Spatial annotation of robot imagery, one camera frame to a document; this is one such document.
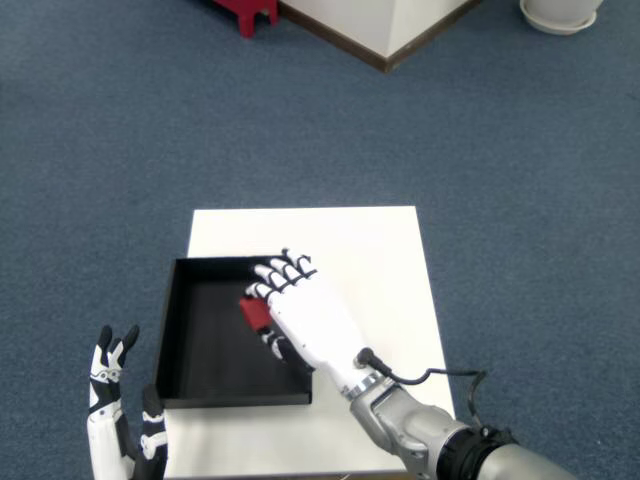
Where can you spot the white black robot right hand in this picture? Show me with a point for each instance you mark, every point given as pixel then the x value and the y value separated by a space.
pixel 315 320

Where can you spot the white pot saucer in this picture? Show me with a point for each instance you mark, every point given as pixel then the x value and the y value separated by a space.
pixel 557 27

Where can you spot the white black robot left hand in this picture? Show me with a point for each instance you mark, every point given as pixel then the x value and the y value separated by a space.
pixel 102 440

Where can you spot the red plastic stool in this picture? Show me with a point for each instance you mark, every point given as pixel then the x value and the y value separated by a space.
pixel 247 11

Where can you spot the black open box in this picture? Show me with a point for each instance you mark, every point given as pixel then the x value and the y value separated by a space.
pixel 205 350

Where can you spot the white square table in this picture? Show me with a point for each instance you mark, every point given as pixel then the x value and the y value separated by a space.
pixel 380 250

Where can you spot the red cube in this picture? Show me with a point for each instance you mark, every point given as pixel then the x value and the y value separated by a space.
pixel 255 315

